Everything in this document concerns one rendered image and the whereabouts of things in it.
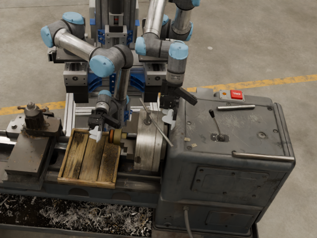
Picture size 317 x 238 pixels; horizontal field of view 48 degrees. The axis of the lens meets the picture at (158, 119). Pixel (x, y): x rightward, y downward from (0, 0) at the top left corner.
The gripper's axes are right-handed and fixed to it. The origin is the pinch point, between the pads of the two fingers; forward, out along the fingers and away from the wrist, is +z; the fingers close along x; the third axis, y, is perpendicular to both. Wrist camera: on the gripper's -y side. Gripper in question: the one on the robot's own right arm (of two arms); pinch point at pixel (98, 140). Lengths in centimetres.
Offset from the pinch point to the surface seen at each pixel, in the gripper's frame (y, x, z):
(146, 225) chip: -30, -50, 19
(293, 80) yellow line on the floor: -187, -107, -206
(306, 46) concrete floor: -220, -108, -279
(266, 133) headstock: -82, 18, 0
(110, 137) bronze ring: -6.1, 2.8, -0.3
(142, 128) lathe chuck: -21.6, 15.3, 2.2
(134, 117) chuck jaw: -16.9, 10.3, -8.8
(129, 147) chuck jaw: -16.3, 3.9, 5.6
